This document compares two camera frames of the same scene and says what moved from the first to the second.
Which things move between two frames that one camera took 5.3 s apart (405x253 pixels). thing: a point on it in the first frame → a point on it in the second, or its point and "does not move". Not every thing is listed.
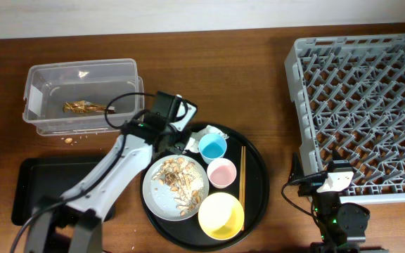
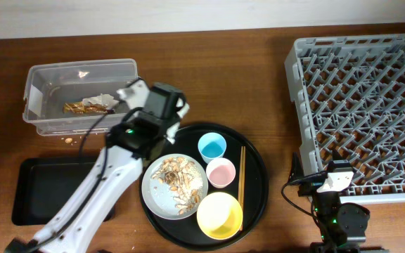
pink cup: (221, 173) does not move
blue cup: (211, 146) does not move
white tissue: (193, 144) → (104, 100)
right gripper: (309, 186) does not move
